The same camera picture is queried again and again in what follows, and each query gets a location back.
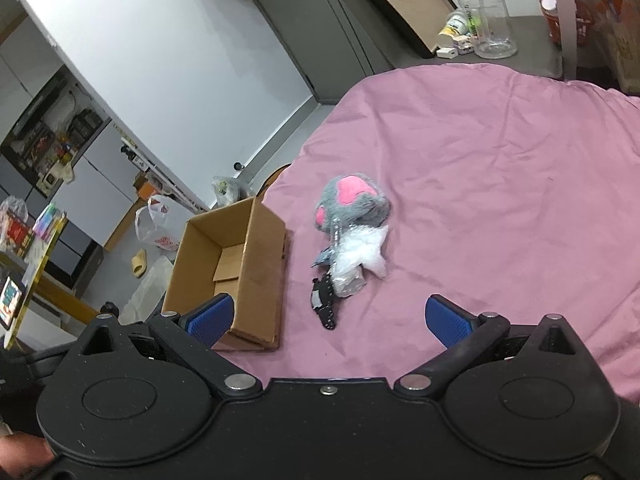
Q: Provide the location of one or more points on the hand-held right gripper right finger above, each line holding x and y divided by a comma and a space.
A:
447, 320

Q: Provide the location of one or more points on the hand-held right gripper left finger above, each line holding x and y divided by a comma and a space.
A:
210, 317

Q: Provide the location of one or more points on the brown cardboard box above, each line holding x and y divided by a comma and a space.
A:
260, 260

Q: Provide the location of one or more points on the grey and pink plush toy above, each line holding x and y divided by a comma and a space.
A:
352, 205

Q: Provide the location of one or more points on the white plastic sheet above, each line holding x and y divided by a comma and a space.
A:
150, 287

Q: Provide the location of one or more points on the yellow slipper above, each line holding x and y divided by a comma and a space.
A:
138, 262

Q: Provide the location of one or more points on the white star plush in bag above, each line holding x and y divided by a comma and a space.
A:
360, 257

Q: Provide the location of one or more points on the white plastic shopping bag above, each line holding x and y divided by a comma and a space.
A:
162, 220

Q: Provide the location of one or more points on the small blue tag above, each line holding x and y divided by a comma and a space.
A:
321, 257

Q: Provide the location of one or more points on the clear plastic bag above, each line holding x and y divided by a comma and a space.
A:
226, 191

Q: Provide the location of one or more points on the pink bed sheet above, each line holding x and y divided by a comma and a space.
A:
475, 160

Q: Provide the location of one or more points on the colourful box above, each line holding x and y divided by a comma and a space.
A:
50, 220

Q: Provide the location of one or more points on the small screen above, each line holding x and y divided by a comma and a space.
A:
11, 300

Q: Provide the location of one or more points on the dark display shelf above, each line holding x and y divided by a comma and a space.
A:
45, 135

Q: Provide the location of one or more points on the white charger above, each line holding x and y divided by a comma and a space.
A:
446, 52

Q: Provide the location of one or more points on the small white and green bottle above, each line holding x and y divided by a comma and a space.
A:
455, 25

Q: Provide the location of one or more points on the clear plastic water jug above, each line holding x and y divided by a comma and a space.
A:
487, 15

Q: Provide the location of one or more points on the wooden board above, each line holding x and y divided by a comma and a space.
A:
400, 0

